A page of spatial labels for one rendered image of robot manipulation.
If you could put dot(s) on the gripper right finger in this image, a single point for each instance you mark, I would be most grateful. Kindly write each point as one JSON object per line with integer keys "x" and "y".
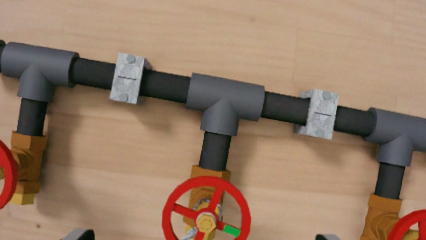
{"x": 327, "y": 237}

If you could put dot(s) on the black pipe manifold with grey fittings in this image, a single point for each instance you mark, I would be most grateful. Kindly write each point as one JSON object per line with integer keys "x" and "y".
{"x": 223, "y": 102}

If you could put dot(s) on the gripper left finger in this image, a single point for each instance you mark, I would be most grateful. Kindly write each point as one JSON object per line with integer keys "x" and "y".
{"x": 80, "y": 234}

